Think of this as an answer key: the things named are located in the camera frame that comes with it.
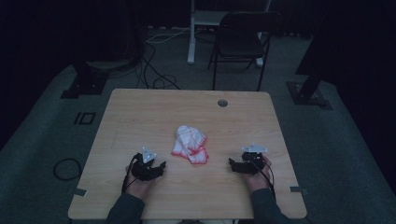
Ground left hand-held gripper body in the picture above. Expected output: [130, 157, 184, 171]
[130, 146, 161, 182]

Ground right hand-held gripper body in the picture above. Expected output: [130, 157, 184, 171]
[238, 142, 269, 175]

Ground white cloth with red edge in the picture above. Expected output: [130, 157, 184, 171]
[170, 124, 210, 165]

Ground person's left hand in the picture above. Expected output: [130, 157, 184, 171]
[124, 164, 156, 201]

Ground person's right hand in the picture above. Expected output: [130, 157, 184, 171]
[243, 154, 274, 193]

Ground black folding chair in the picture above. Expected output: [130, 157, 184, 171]
[207, 11, 284, 92]

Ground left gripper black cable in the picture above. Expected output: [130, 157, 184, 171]
[120, 153, 139, 196]

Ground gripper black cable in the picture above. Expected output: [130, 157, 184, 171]
[120, 153, 139, 196]
[248, 154, 277, 201]

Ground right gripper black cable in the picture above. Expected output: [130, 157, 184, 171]
[248, 154, 277, 201]

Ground black stand with base plate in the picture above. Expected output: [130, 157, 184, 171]
[286, 0, 333, 111]
[60, 60, 110, 100]

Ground black floor cables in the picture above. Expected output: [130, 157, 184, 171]
[135, 42, 181, 91]

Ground white floor cable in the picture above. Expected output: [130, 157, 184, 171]
[145, 27, 191, 45]

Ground white desk frame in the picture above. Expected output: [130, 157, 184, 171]
[187, 0, 273, 68]

